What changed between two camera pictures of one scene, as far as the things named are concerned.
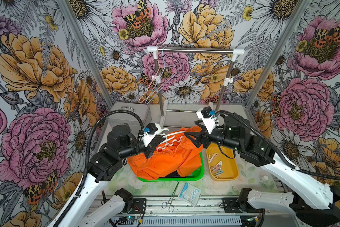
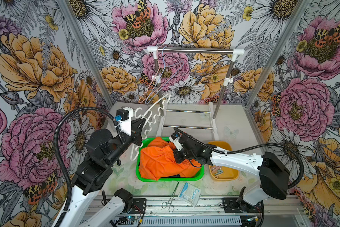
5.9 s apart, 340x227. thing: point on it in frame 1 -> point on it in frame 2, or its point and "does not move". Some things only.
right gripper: [199, 135] -> [177, 156]
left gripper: [151, 147] -> [136, 131]
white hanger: [171, 138] -> [149, 116]
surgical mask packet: [190, 194] does not move
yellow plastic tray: [223, 162] does not move
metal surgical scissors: [171, 208] does not move
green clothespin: [219, 171] does not move
